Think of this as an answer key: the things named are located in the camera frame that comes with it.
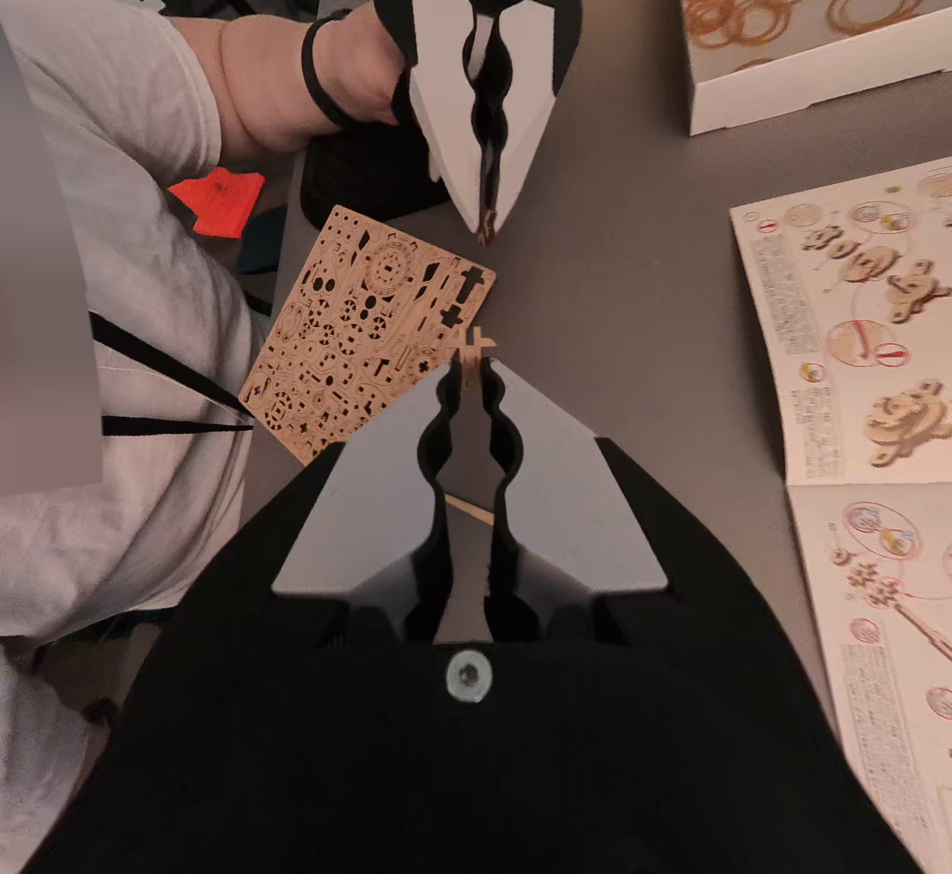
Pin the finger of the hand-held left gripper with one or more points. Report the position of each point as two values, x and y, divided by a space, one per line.
442 85
532 85

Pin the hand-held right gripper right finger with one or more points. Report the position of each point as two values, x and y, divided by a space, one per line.
573 517

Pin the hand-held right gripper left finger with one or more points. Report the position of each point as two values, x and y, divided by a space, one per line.
357 517

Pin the small dark wooden model part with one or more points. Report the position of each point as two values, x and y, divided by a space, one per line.
487 225

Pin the laser-cut wooden parts sheet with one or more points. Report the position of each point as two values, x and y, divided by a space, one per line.
357 331

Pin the cross-shaped wooden model part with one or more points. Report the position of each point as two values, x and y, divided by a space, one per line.
476 347

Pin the person's left forearm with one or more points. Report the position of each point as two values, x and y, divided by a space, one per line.
253 85

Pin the person's left hand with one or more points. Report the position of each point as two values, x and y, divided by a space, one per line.
364 63

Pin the thin wooden stick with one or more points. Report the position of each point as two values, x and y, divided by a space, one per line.
470 508

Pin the black wristband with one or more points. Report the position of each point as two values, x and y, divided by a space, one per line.
316 81

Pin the dark teal object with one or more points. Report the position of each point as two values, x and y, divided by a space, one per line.
262 241

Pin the orange plastic piece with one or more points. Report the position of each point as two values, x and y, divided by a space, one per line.
219 201

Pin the white cardboard box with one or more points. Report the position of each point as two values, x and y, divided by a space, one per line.
811 81

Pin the printed instruction sheet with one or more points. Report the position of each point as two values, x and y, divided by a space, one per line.
870 442

